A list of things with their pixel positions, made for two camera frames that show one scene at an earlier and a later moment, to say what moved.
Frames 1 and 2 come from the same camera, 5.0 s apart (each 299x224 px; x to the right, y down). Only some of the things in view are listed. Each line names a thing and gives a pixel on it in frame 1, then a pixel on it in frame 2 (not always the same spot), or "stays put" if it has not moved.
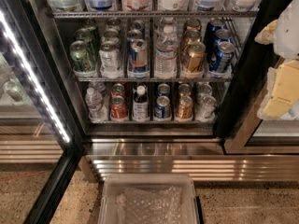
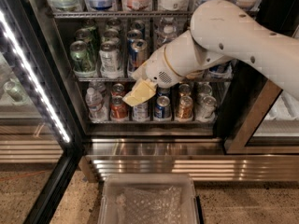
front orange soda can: (119, 108) stays put
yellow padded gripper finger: (282, 91) to (157, 69)
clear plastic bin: (148, 199) stays put
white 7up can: (109, 60) stays put
